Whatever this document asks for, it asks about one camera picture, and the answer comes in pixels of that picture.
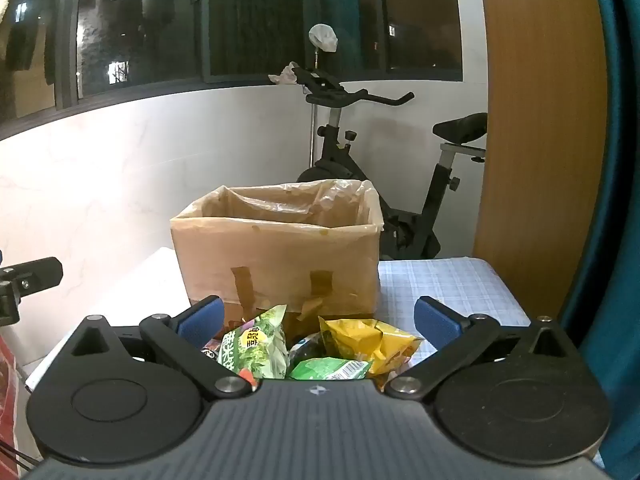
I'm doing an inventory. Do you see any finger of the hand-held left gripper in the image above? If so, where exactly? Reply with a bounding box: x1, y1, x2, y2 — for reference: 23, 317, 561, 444
0, 256, 64, 327

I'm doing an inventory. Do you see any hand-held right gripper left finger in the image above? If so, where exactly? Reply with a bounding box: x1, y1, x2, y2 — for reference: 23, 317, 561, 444
70, 295, 253, 402

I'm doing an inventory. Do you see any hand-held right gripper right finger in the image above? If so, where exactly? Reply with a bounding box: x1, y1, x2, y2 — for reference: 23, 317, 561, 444
384, 295, 578, 402

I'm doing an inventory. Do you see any green vegetable snack packet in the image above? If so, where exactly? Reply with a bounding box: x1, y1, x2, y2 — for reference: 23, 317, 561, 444
217, 305, 291, 383

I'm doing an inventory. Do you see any brown cardboard box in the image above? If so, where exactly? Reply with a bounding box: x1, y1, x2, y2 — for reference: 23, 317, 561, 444
170, 179, 385, 321

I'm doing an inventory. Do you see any blue plaid tablecloth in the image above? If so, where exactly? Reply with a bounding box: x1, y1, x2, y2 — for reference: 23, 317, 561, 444
377, 256, 532, 361

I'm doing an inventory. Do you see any yellow snack packet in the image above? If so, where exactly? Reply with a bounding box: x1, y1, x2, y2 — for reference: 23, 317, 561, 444
319, 316, 425, 391

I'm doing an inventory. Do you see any dark snack packet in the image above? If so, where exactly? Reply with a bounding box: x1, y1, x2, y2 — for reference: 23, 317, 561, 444
289, 332, 331, 368

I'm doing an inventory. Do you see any small green snack packet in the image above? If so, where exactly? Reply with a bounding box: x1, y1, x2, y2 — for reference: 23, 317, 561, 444
287, 356, 373, 381

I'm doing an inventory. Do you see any red printed cloth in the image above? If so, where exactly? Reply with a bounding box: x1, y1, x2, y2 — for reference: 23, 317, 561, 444
0, 335, 23, 480

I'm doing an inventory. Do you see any clear plastic box liner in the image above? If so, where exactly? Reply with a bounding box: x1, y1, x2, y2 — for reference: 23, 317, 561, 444
175, 179, 383, 233

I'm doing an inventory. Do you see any black exercise bike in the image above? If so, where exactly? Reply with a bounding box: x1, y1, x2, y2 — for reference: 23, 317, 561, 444
292, 66, 488, 261

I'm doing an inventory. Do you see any wooden door panel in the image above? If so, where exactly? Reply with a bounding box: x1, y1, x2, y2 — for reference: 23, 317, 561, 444
472, 0, 608, 321

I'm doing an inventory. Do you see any metal pole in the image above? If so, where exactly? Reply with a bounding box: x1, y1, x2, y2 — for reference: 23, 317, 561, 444
307, 45, 321, 168

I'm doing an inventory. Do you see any teal curtain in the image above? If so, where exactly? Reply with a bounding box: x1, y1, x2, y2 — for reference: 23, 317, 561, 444
557, 0, 640, 480

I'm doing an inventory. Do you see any crumpled white paper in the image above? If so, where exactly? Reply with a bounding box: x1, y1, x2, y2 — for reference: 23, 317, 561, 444
268, 61, 301, 86

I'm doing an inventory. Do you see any dark framed window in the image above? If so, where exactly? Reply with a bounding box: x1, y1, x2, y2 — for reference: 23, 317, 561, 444
0, 0, 463, 128

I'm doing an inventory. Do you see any white plastic bag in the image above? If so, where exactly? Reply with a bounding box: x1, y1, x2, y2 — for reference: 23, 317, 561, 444
308, 23, 339, 54

